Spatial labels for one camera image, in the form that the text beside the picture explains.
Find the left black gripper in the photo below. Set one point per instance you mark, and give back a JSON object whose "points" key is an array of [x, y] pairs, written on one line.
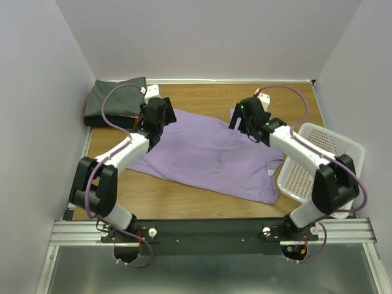
{"points": [[170, 114]]}

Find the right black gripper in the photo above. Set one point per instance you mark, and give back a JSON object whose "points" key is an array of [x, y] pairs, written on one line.
{"points": [[237, 114]]}

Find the purple t shirt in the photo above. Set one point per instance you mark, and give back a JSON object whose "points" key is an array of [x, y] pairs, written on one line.
{"points": [[201, 151]]}

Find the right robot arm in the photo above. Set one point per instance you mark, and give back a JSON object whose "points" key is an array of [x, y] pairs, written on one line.
{"points": [[335, 179]]}

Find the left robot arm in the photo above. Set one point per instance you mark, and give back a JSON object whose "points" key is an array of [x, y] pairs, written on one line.
{"points": [[95, 184]]}

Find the folded dark grey t shirt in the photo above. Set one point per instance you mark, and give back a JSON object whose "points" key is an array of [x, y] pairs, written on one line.
{"points": [[124, 101]]}

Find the white plastic laundry basket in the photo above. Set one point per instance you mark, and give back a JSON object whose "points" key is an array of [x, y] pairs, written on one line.
{"points": [[297, 183]]}

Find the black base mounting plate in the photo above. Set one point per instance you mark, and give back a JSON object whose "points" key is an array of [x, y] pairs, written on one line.
{"points": [[208, 237]]}

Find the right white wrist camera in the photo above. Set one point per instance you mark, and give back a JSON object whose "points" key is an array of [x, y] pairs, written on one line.
{"points": [[265, 101]]}

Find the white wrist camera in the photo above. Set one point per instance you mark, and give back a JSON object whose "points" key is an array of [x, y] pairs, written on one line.
{"points": [[265, 101], [152, 91]]}

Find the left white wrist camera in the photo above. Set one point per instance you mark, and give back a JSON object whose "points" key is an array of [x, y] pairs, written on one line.
{"points": [[152, 91]]}

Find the aluminium extrusion rail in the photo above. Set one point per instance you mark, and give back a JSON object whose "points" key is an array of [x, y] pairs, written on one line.
{"points": [[335, 231]]}

